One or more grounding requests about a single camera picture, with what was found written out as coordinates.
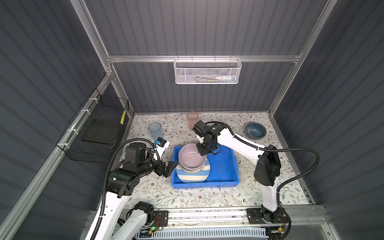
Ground pink bowl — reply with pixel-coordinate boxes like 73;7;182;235
178;144;207;170

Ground blue plastic bin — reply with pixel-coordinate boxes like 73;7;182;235
171;146;240;189

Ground blue translucent cup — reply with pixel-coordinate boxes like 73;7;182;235
148;122;164;141

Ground dark blue bowl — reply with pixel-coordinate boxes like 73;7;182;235
246;122;267;140

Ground light green bowl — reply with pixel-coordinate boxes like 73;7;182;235
177;165;205;174

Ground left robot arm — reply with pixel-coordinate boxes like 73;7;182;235
85;138;178;240

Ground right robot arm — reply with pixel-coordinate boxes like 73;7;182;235
193;121;281;213

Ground pink translucent cup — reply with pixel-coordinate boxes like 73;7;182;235
187;111;200;131

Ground floral table mat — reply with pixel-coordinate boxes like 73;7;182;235
103;112;311;210

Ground pens in white basket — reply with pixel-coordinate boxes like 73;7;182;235
192;76;238;84

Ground yellow tag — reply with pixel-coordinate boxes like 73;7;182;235
120;110;127;125

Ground black pad in basket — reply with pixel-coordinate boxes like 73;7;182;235
82;119;118;145

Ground white vented strip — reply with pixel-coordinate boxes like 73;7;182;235
134;227;270;240

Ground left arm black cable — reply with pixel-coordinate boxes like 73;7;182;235
89;137;160;240

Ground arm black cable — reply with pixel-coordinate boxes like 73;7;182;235
205;121;321;240
89;137;160;240

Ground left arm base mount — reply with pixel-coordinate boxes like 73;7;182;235
140;210;170;232

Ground white wire mesh basket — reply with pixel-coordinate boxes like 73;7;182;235
173;57;242;85

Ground black wire wall basket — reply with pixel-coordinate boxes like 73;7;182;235
57;90;130;164

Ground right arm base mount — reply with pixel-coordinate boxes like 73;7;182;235
246;207;290;225

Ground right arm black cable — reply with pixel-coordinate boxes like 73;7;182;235
205;121;321;240

